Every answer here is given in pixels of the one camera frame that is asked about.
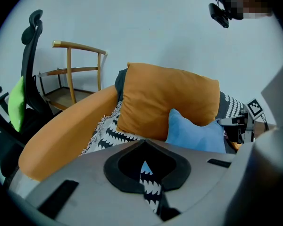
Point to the black office chair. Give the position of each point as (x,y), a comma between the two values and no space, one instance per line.
(30,62)

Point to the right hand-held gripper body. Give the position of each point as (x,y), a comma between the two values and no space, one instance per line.
(254,108)

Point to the person's right forearm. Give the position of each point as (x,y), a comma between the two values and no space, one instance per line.
(264,129)

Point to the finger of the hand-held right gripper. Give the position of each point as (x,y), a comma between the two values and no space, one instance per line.
(233,121)

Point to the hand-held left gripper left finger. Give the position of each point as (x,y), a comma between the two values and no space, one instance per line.
(113,175)

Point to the wooden side table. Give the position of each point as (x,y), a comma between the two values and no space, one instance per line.
(70,79)

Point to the black white patterned sofa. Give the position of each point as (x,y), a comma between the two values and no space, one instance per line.
(110,135)

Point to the orange square cushion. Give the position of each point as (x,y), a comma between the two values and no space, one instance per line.
(165,95)

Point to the blue plush toy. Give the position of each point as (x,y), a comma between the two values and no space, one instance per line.
(193,135)

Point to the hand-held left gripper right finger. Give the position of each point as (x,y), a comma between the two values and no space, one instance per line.
(179,173)

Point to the green star plush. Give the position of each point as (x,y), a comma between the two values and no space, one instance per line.
(16,105)

